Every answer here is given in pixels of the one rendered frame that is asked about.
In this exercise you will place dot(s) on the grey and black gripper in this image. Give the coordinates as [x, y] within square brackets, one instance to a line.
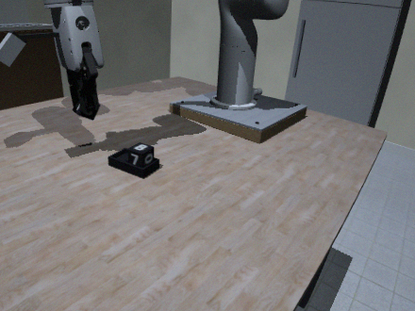
[78, 45]

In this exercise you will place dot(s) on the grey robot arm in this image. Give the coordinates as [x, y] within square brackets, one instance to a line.
[237, 56]

